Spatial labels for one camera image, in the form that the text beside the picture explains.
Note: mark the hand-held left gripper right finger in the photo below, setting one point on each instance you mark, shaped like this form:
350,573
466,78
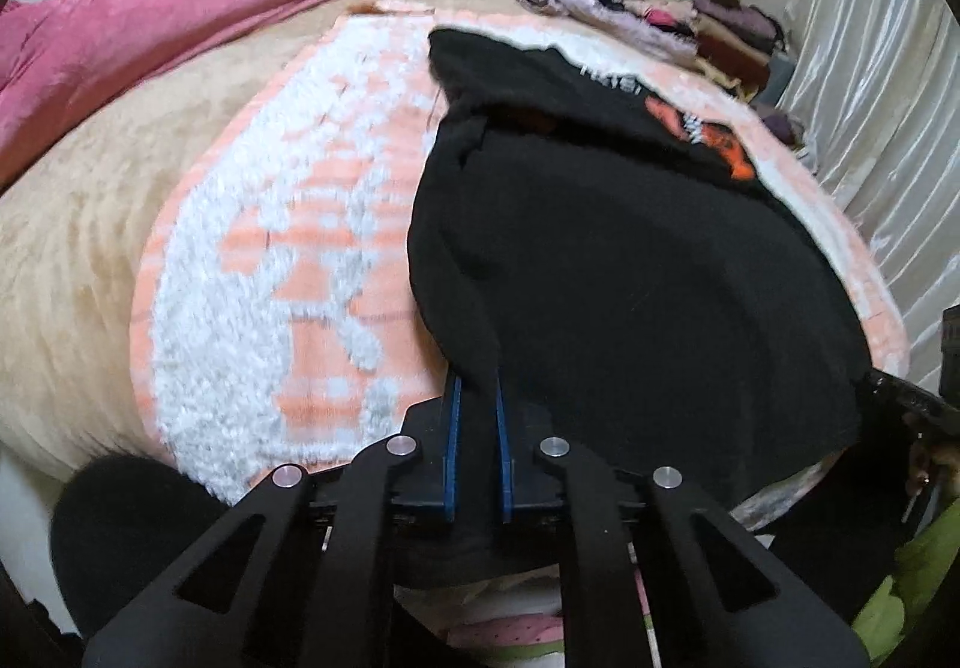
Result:
502,443

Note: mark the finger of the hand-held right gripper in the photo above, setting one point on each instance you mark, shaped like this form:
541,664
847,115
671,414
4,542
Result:
900,398

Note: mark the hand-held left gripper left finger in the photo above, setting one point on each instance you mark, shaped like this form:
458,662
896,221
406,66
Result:
450,443

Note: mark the black t-shirt with orange print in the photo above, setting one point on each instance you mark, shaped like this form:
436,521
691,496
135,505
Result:
637,278

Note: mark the stack of folded clothes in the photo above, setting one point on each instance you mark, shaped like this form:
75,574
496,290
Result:
705,20

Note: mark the person's right hand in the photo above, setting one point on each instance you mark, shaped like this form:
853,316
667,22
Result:
930,465

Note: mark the green cloth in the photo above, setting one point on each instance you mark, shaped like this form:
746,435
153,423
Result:
907,585

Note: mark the pink dotted cloth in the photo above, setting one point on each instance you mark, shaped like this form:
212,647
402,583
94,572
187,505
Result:
510,638

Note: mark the shiny white curtain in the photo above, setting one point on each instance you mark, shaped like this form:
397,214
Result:
885,98

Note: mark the peach and white checkered blanket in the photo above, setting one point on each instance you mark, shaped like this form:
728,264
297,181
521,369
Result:
262,263

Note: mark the beige fleece bed sheet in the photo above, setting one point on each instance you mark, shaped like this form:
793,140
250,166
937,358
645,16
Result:
82,248

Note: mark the pink quilt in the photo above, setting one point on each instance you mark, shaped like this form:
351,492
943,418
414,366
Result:
150,16

